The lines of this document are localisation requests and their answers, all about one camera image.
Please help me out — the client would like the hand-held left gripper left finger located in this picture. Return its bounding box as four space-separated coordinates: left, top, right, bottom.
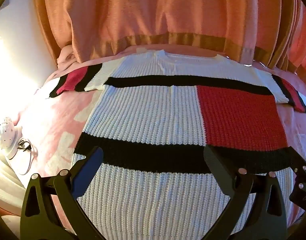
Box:
20 146 104 240

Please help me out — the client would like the white bed sheet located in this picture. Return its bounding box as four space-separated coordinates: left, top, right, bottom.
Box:
0 152 28 205

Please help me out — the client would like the white black red knit sweater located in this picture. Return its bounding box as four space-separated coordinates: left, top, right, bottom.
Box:
50 50 306 240

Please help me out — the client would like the white dotted table lamp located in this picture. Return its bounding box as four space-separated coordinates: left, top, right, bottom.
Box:
0 116 23 160

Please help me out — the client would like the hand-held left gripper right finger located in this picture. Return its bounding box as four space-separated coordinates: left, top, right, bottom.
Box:
203 145 287 240

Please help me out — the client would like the pink blanket with white bows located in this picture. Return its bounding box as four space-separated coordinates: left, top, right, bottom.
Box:
15 44 306 230

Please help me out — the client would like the orange curtain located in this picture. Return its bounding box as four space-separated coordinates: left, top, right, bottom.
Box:
31 0 306 88

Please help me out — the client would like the black cable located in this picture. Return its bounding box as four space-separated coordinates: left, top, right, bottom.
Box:
18 140 32 152

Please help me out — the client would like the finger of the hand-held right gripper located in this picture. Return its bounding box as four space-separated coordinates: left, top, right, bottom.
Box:
289 152 306 210

